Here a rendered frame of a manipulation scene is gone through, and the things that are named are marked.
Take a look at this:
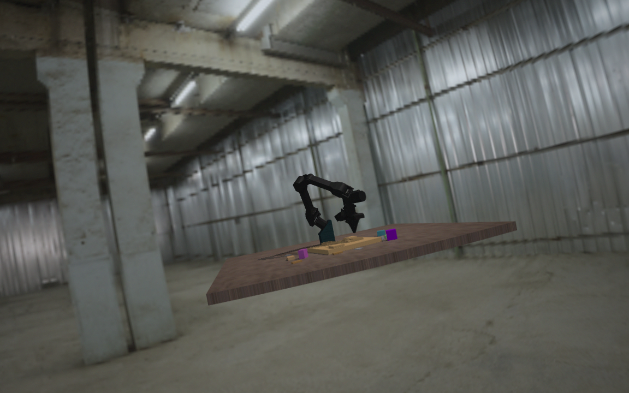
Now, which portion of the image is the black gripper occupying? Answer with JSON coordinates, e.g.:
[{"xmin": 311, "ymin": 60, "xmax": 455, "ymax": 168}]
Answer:
[{"xmin": 342, "ymin": 204, "xmax": 365, "ymax": 233}]

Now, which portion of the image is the tan puzzle board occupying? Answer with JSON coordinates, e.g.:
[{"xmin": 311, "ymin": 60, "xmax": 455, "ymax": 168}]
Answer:
[{"xmin": 307, "ymin": 236, "xmax": 382, "ymax": 254}]

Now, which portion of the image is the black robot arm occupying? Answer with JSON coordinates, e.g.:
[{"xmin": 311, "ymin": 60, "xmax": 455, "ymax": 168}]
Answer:
[{"xmin": 293, "ymin": 174, "xmax": 366, "ymax": 230}]

